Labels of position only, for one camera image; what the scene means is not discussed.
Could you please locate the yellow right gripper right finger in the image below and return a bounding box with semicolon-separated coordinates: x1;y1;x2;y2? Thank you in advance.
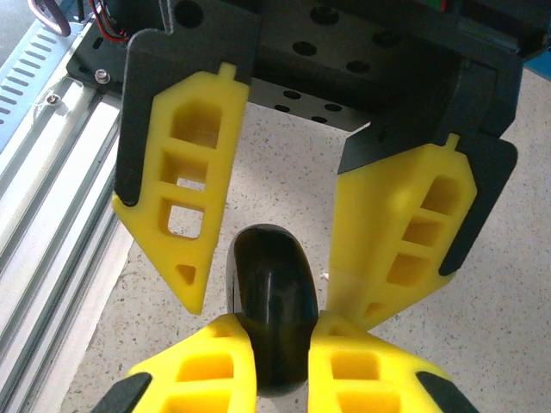
307;310;479;413

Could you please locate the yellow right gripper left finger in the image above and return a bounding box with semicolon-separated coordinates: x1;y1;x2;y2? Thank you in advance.
92;312;259;413

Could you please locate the glossy black round case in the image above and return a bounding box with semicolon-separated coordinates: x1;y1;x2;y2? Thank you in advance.
226;223;320;399

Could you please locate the aluminium front rail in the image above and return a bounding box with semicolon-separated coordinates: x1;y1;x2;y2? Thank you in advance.
0;81;130;413

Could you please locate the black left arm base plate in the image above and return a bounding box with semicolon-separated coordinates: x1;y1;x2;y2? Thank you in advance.
66;19;130;91

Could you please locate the slotted white cable duct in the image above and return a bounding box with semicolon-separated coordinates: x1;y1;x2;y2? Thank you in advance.
0;21;83;126

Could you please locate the red black wire bundle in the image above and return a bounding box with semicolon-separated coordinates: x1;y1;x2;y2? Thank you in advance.
88;0;130;42

